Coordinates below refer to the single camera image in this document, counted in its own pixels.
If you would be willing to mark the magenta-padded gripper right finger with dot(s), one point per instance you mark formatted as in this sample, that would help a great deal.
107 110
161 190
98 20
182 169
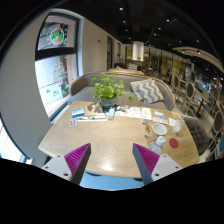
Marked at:
163 165

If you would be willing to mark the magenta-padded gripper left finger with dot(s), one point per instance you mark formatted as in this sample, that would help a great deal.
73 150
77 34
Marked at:
59 166

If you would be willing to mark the flat round red coaster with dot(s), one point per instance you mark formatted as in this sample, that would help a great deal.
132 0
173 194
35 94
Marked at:
173 143

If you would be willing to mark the brown mug with white letters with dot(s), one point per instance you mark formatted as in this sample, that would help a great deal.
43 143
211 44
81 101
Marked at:
154 130

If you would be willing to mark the clear plastic cup with straw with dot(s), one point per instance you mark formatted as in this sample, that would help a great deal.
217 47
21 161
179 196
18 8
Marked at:
178 127

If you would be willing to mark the grey tufted armchair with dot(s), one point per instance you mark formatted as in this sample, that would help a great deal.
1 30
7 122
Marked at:
196 133

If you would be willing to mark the blue and white packet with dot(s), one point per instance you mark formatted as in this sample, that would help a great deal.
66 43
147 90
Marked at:
77 113

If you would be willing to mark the long white flat box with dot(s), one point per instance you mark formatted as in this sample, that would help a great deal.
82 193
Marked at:
91 117

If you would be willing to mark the white printed leaflets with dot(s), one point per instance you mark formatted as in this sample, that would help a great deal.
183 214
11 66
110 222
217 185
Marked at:
130 112

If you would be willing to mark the small light blue box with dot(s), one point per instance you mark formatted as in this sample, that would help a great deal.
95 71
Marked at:
111 113

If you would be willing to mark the grey white chevron pillow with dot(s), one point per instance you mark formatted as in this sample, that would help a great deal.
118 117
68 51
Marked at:
147 90

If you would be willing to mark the group of dining chairs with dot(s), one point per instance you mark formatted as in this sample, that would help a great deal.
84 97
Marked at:
190 91

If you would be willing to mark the grey curved sofa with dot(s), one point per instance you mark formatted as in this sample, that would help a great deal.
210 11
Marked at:
83 88

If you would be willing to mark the potted green plant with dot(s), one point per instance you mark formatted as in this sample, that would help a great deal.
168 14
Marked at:
107 88

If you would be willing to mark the window with festive decorations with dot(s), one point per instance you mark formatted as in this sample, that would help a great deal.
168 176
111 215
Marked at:
55 73

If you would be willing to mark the white round column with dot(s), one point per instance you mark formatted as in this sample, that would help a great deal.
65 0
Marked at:
138 50

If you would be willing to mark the group of ceiling lights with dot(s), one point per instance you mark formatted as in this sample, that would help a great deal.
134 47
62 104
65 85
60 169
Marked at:
160 25

